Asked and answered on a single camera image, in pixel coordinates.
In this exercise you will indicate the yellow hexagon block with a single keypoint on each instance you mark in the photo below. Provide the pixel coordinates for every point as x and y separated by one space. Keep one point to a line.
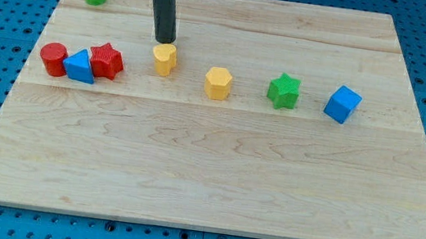
217 84

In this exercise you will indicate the green star block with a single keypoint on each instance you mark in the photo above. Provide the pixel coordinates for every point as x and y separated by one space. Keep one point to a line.
284 91

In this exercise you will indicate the red star block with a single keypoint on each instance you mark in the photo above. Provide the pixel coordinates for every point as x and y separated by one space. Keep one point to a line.
106 61

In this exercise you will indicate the yellow heart block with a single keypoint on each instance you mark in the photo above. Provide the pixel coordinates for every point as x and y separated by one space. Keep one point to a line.
165 58

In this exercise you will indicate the blue cube block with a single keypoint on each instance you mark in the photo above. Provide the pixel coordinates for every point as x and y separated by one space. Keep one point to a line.
342 103

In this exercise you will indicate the blue triangle block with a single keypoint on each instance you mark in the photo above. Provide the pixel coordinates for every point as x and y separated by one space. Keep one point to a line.
78 67

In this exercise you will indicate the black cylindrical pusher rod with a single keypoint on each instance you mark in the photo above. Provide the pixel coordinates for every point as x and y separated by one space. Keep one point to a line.
165 20

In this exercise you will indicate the red cylinder block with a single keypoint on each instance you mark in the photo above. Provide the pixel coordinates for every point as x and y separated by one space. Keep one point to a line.
52 55

